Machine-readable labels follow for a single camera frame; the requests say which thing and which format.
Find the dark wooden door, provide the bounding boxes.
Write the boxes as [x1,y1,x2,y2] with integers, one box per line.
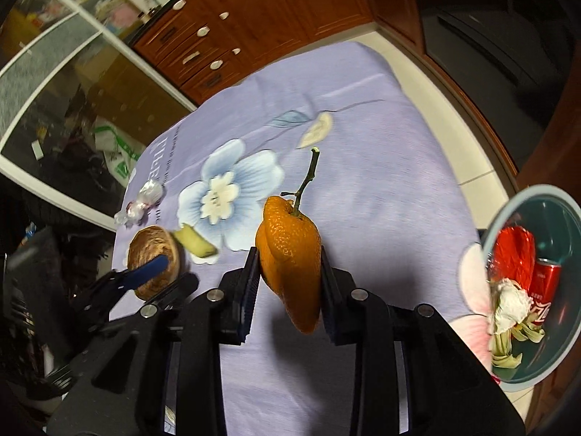
[372,0,581,219]

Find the orange with stem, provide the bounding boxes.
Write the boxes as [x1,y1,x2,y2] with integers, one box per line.
[255,146,322,334]

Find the red drink can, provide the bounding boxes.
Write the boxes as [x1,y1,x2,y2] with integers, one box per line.
[529,258,564,328]

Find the wooden kitchen cabinet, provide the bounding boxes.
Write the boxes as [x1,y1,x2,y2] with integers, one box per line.
[129,0,427,105]

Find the clear candy wrapper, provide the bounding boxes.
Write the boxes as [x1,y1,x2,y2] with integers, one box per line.
[113,179,164,228]

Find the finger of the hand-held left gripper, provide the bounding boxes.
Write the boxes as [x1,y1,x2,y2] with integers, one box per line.
[141,274,199,314]
[70,255,170,328]

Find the brown round bun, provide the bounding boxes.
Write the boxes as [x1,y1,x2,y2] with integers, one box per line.
[127,226,182,301]

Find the crumpled white tissue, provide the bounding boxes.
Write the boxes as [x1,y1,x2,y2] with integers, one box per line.
[489,278,533,334]

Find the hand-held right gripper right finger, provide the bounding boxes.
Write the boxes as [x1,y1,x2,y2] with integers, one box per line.
[319,245,527,436]

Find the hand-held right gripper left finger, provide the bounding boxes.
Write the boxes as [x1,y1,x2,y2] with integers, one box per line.
[45,246,261,436]

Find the red snack wrapper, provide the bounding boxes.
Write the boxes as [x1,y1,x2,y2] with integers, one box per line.
[492,226,537,291]

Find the green vegetable scraps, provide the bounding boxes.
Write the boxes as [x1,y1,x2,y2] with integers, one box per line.
[490,318,545,368]

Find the pale peel piece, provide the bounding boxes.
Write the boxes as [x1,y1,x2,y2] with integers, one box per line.
[296,113,334,150]

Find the sliding glass door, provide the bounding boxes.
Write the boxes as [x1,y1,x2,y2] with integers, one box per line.
[0,0,198,191]

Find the yellow-green peel piece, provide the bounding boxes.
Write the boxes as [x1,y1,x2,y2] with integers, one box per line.
[175,223,219,257]

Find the teal round trash bin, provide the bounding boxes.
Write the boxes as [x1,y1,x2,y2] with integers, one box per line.
[480,184,581,393]

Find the white green plastic bag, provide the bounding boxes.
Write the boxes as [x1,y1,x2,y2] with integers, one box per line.
[93,118,146,187]

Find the purple floral blanket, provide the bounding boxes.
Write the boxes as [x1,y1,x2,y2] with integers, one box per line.
[111,41,500,436]

